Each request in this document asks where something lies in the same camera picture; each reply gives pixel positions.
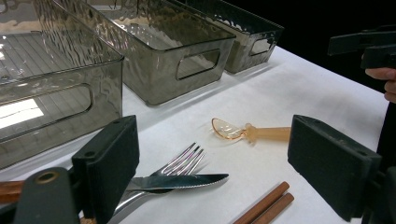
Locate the brown wooden chopstick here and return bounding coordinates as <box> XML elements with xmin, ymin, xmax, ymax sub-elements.
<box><xmin>251</xmin><ymin>192</ymin><xmax>295</xmax><ymax>224</ymax></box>
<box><xmin>232</xmin><ymin>181</ymin><xmax>290</xmax><ymax>224</ymax></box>

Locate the steel knife with wooden handle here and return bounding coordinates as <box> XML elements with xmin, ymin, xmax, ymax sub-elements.
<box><xmin>0</xmin><ymin>173</ymin><xmax>231</xmax><ymax>204</ymax></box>

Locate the black curtain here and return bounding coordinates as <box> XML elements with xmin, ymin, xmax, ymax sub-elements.
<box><xmin>222</xmin><ymin>0</ymin><xmax>396</xmax><ymax>94</ymax></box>

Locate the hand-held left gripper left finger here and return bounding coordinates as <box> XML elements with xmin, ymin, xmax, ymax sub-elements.
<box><xmin>71</xmin><ymin>115</ymin><xmax>140</xmax><ymax>224</ymax></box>

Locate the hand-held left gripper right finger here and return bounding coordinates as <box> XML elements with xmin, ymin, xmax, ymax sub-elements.
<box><xmin>287</xmin><ymin>114</ymin><xmax>383</xmax><ymax>223</ymax></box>

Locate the smoky transparent plastic bin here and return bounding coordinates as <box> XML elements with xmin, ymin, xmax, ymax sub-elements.
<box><xmin>0</xmin><ymin>0</ymin><xmax>124</xmax><ymax>171</ymax></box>
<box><xmin>52</xmin><ymin>0</ymin><xmax>236</xmax><ymax>106</ymax></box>
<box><xmin>167</xmin><ymin>0</ymin><xmax>285</xmax><ymax>75</ymax></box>

